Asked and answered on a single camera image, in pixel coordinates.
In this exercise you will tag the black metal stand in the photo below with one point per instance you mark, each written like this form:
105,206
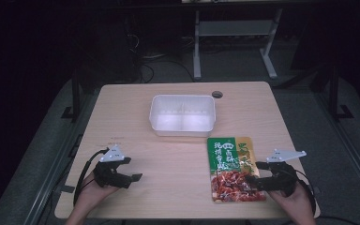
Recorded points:
337,93
75,97

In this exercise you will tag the person's left hand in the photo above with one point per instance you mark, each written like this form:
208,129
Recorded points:
94,191

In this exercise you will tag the white metal stand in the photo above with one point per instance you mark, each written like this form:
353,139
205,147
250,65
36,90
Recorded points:
236,37

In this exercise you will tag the white plastic container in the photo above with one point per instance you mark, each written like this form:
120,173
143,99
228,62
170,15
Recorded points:
182,115

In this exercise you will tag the person's right hand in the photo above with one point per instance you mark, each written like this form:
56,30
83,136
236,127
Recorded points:
293,201

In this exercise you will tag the green and red snack packet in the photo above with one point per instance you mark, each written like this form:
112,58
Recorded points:
232,168

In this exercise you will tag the grey table grommet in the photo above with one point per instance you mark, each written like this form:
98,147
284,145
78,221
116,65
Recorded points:
217,94

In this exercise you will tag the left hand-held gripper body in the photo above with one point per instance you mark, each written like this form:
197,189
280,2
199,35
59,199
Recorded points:
107,171

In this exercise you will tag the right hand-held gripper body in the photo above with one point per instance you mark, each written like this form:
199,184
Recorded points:
281,176

